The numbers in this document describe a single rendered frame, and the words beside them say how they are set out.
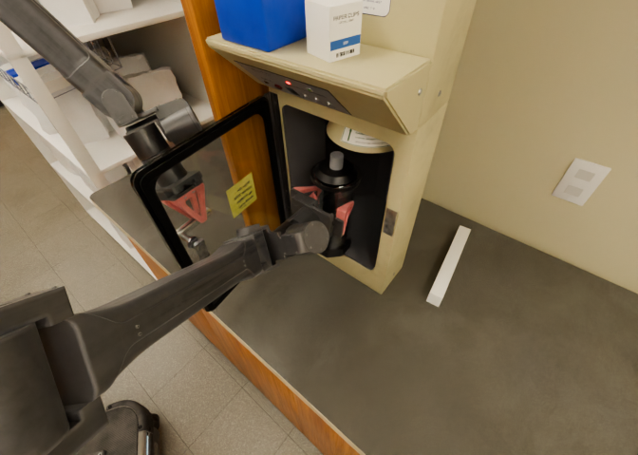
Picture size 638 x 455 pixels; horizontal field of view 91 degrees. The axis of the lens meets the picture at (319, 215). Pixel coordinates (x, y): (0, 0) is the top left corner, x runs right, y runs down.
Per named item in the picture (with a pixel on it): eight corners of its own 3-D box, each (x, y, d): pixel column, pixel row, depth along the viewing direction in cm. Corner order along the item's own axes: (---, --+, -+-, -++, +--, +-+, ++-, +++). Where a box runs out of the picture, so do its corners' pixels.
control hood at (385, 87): (266, 78, 61) (257, 20, 54) (419, 130, 47) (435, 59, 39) (218, 100, 55) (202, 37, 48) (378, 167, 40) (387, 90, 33)
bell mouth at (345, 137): (357, 102, 74) (359, 78, 70) (427, 124, 66) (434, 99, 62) (309, 134, 64) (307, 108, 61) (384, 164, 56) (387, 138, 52)
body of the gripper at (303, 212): (295, 192, 67) (272, 211, 63) (335, 212, 63) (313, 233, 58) (296, 215, 71) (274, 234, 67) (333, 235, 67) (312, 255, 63)
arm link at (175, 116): (111, 96, 57) (95, 94, 49) (170, 69, 58) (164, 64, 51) (151, 155, 62) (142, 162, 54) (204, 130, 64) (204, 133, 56)
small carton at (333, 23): (336, 45, 44) (336, -8, 40) (360, 54, 41) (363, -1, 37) (307, 52, 42) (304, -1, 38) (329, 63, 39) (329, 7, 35)
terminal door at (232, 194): (287, 230, 90) (267, 93, 61) (208, 314, 72) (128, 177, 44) (285, 229, 90) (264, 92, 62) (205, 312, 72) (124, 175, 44)
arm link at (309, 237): (231, 231, 56) (244, 276, 57) (265, 224, 47) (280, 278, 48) (284, 215, 64) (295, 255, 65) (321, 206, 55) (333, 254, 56)
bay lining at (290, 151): (346, 180, 101) (351, 65, 76) (420, 215, 89) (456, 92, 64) (294, 223, 88) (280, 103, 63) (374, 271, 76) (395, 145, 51)
